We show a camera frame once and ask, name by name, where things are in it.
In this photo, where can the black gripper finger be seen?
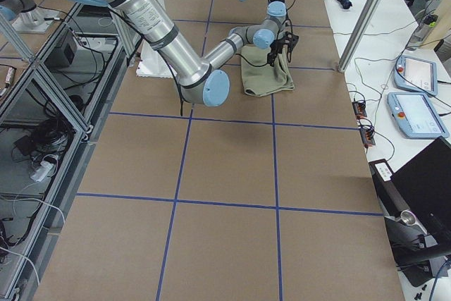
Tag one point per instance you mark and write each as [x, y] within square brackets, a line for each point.
[272, 57]

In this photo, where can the olive green long-sleeve shirt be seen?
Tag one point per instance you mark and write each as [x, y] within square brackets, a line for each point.
[260, 79]

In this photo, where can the blue teach pendant far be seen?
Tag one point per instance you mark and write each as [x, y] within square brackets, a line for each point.
[416, 75]

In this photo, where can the blue teach pendant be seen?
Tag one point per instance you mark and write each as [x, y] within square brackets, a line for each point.
[415, 116]
[416, 75]

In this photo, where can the blue teach pendant near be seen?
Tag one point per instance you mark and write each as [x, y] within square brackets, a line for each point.
[415, 116]

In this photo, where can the black laptop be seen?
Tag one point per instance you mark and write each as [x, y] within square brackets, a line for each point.
[418, 194]

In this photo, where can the aluminium frame post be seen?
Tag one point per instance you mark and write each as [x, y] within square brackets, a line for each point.
[357, 34]

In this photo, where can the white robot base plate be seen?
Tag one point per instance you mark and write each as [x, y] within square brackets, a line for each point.
[152, 65]

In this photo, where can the aluminium frame side rail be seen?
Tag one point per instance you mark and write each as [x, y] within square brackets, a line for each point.
[60, 69]

